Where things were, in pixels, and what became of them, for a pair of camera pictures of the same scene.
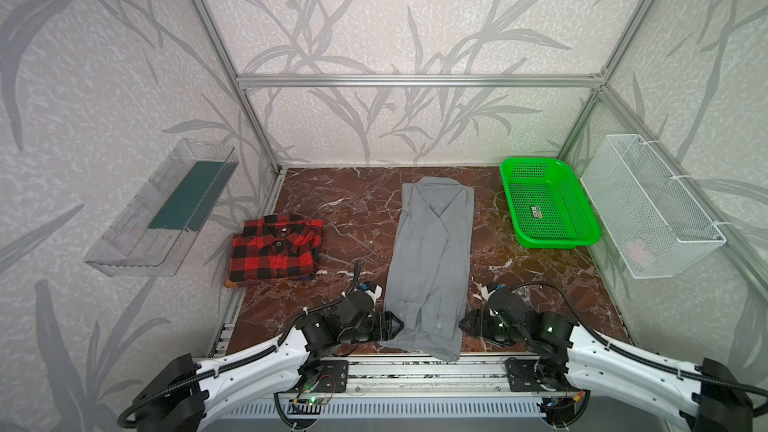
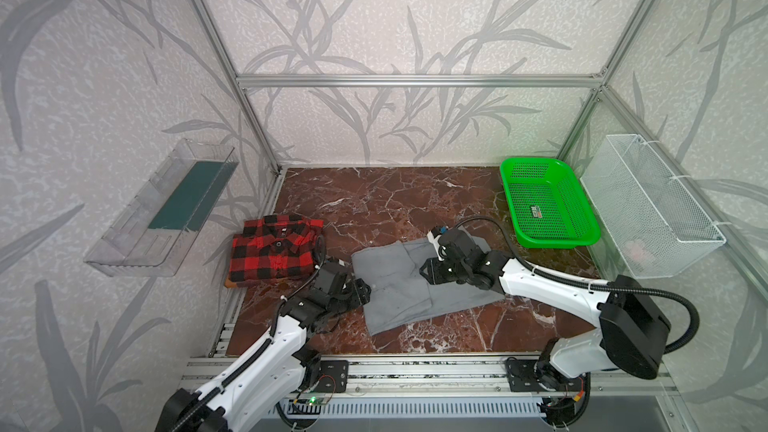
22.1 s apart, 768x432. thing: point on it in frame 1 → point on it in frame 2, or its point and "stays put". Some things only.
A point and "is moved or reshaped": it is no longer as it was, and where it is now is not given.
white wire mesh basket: x=655 y=220 stays put
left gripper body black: x=383 y=324 → x=358 y=293
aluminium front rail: x=430 y=377 stays put
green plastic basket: x=548 y=204 stays put
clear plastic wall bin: x=155 y=228 stays put
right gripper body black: x=480 y=324 → x=433 y=267
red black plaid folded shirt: x=275 y=248 stays put
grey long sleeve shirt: x=427 y=297 is moved or reshaped
